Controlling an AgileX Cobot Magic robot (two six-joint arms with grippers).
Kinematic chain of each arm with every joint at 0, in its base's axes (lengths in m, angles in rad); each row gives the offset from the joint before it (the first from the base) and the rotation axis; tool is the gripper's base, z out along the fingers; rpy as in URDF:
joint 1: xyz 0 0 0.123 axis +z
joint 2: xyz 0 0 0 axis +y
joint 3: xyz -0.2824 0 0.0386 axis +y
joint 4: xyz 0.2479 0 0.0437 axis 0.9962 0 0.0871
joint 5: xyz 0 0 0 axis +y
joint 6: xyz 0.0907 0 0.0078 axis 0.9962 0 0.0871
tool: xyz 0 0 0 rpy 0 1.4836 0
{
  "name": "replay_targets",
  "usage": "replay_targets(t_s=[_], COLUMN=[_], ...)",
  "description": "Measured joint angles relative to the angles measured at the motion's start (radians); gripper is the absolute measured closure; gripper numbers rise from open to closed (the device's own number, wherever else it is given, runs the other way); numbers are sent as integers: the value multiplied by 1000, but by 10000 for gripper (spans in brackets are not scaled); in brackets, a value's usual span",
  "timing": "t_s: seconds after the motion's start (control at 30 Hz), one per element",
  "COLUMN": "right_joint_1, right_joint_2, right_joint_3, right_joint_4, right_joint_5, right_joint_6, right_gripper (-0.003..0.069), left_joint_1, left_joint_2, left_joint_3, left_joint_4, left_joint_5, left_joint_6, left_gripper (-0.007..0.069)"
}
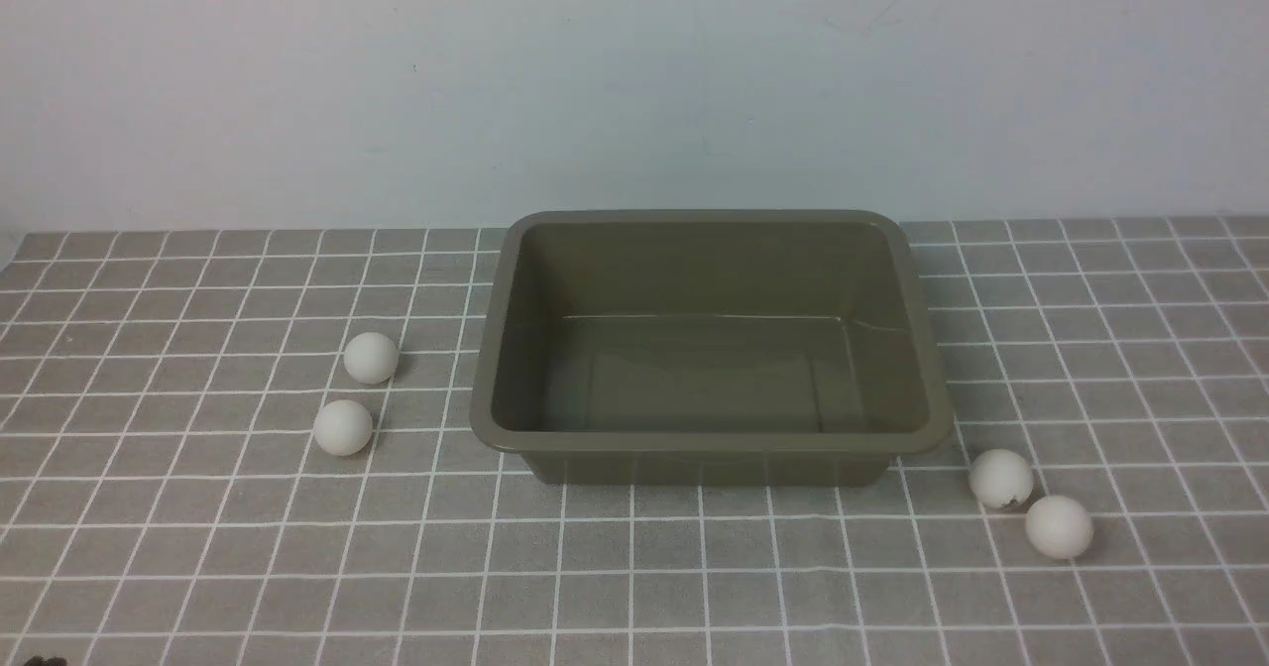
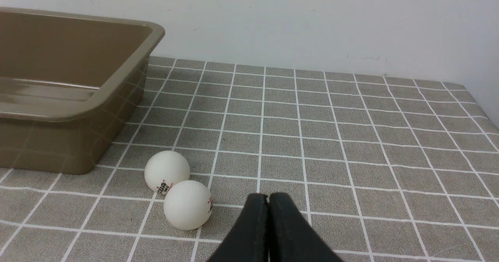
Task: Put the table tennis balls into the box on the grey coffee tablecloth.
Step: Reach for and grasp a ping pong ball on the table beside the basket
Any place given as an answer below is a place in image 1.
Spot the white table-tennis ball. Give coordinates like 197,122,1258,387
1024,496,1096,559
970,449,1036,509
343,332,401,386
311,400,376,457

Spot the olive green plastic bin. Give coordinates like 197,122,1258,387
470,211,956,488

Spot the grey checkered tablecloth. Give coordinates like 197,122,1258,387
1,216,1268,665

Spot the small dark object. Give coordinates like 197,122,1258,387
23,655,67,666

